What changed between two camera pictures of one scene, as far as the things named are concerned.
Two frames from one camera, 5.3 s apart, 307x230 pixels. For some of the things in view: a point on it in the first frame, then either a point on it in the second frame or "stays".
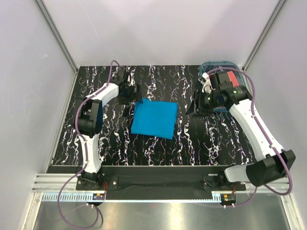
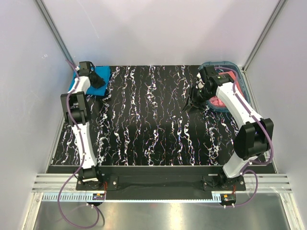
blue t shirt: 154,119 -> 102,72
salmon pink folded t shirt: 232,78 stays
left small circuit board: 98,196 stays
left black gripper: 134,96 -> 100,81
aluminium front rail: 55,182 stays
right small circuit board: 228,198 stays
